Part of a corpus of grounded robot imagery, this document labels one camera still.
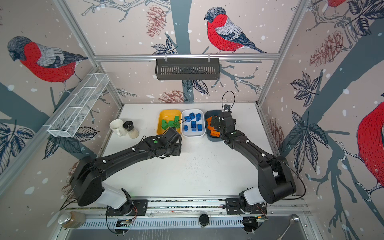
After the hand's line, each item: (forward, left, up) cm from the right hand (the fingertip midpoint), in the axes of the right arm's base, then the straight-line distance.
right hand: (220, 119), depth 89 cm
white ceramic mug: (0, +69, -8) cm, 70 cm away
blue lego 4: (+4, +23, -15) cm, 27 cm away
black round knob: (-50, +9, -8) cm, 51 cm away
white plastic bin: (+1, +18, -17) cm, 25 cm away
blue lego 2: (+5, +17, -14) cm, 22 cm away
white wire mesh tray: (-6, +77, +16) cm, 79 cm away
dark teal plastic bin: (+16, +7, -13) cm, 22 cm away
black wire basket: (+38, +23, +11) cm, 46 cm away
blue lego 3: (+4, +13, -15) cm, 20 cm away
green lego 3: (+6, +39, -13) cm, 41 cm away
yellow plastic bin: (+14, +37, -13) cm, 42 cm away
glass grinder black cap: (-4, +58, -11) cm, 59 cm away
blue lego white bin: (+14, +19, -14) cm, 28 cm away
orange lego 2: (+13, +6, -17) cm, 22 cm away
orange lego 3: (+4, +4, -16) cm, 17 cm away
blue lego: (+13, +22, -16) cm, 30 cm away
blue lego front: (+12, +14, -13) cm, 23 cm away
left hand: (-18, +24, -6) cm, 31 cm away
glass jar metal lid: (-53, +66, -8) cm, 85 cm away
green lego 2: (+6, +34, -13) cm, 37 cm away
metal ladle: (-46, -34, -18) cm, 60 cm away
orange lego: (0, +2, -16) cm, 16 cm away
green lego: (+9, +30, -14) cm, 34 cm away
